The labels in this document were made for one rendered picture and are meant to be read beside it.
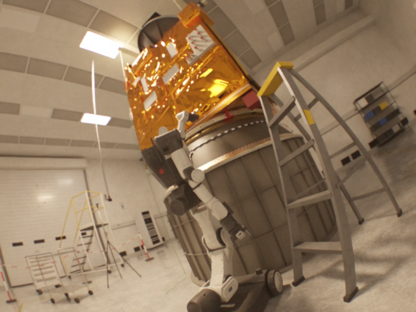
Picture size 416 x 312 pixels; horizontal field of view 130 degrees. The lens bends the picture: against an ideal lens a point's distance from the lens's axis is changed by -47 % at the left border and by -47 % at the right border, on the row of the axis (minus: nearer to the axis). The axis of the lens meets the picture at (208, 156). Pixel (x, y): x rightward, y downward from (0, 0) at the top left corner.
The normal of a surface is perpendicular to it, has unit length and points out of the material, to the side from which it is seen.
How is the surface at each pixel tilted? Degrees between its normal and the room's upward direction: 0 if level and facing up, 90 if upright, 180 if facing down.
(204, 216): 91
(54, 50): 180
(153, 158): 98
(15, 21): 180
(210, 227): 91
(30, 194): 90
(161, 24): 135
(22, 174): 90
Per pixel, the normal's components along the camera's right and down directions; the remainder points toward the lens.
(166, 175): 0.28, -0.25
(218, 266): -0.64, -0.58
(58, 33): 0.38, 0.88
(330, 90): -0.55, -0.02
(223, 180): -0.29, -0.18
